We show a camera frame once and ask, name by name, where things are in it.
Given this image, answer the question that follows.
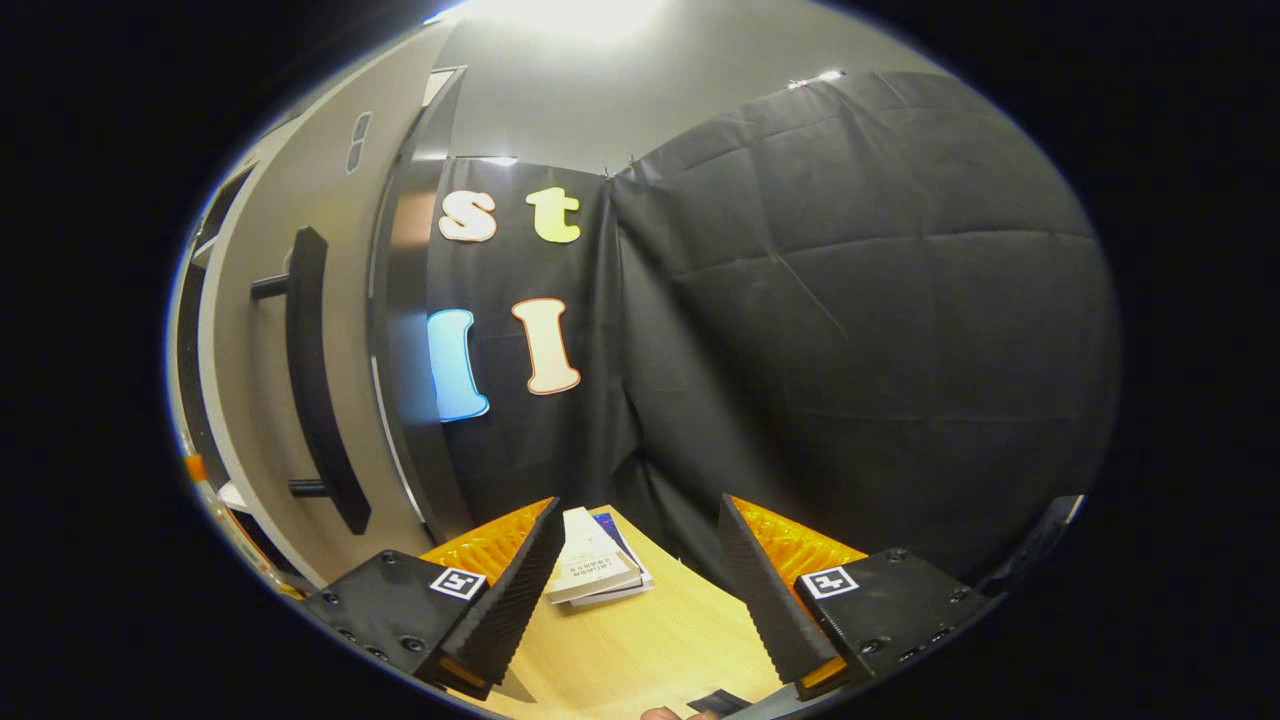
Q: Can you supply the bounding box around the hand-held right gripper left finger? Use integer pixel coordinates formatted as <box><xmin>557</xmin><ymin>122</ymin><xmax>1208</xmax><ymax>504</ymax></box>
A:
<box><xmin>300</xmin><ymin>497</ymin><xmax>567</xmax><ymax>701</ymax></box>

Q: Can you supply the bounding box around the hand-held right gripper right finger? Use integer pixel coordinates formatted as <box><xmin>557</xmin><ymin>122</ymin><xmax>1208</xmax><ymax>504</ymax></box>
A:
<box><xmin>718</xmin><ymin>493</ymin><xmax>1006</xmax><ymax>703</ymax></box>

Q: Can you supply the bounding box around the white cabinet door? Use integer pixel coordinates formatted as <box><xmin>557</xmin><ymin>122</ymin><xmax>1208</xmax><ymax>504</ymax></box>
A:
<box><xmin>195</xmin><ymin>20</ymin><xmax>446</xmax><ymax>591</ymax></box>

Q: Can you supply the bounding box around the white and orange book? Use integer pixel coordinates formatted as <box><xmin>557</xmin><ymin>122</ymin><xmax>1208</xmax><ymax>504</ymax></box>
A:
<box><xmin>545</xmin><ymin>507</ymin><xmax>646</xmax><ymax>606</ymax></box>

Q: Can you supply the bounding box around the blue book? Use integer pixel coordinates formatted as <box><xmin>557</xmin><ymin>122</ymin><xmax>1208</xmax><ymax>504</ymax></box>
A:
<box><xmin>595</xmin><ymin>512</ymin><xmax>658</xmax><ymax>604</ymax></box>

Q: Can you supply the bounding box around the black backdrop cloth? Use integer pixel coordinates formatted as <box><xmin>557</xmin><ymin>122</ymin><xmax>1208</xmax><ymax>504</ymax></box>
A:
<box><xmin>425</xmin><ymin>70</ymin><xmax>1121</xmax><ymax>601</ymax></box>

